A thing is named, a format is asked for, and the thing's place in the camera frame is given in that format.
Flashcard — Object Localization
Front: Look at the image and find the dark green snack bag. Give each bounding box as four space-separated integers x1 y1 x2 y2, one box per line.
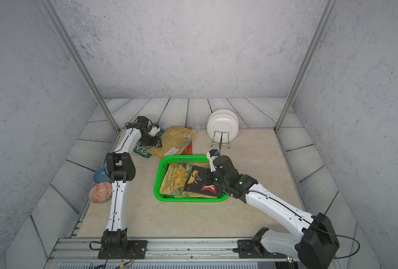
134 140 152 159

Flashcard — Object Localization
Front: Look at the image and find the black Krok chips bag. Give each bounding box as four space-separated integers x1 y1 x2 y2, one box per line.
184 163 223 198

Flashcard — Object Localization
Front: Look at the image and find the tan chips bag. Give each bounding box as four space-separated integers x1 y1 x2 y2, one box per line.
147 126 197 159

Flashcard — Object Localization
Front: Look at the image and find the red snack bag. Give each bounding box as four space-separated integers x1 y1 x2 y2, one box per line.
181 139 193 155

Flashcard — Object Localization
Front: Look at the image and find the sour cream onion chips bag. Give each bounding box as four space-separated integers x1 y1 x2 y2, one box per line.
159 163 216 199

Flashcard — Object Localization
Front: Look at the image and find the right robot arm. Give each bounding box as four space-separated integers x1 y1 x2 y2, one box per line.
207 150 340 269

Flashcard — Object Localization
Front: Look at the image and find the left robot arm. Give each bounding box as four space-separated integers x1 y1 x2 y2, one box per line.
101 116 162 256

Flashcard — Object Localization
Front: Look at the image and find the green plastic basket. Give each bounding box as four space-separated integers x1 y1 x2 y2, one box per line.
154 155 228 203

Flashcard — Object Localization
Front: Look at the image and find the white plate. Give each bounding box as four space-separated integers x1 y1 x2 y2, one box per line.
206 109 239 142

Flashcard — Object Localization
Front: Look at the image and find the blue bowl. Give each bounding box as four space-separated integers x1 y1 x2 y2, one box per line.
93 167 111 184

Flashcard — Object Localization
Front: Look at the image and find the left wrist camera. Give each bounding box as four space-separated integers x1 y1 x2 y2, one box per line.
148 123 160 137

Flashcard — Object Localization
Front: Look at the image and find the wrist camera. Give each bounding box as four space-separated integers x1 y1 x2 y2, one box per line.
206 149 219 173
148 123 160 137

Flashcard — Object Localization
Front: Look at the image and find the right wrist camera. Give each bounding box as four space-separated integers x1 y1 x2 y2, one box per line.
206 149 219 173

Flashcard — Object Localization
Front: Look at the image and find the metal wire plate stand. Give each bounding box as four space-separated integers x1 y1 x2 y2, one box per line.
211 131 230 148

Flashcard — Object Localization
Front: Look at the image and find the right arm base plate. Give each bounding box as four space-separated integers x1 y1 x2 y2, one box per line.
232 239 286 259

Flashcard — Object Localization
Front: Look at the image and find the left frame post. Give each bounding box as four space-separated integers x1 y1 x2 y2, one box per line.
38 0 120 133

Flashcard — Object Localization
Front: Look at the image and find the frame post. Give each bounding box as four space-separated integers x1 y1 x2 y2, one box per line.
38 0 120 133
274 0 337 134

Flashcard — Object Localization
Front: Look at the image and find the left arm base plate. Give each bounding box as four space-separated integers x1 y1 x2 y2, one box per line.
98 240 148 260

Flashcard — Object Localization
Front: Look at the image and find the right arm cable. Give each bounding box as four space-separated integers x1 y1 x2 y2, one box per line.
219 132 361 260

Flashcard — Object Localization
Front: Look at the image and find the aluminium front rail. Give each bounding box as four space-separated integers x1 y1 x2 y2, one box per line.
45 238 305 269

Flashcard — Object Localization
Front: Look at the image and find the right frame post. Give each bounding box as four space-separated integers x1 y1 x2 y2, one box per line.
274 0 337 134

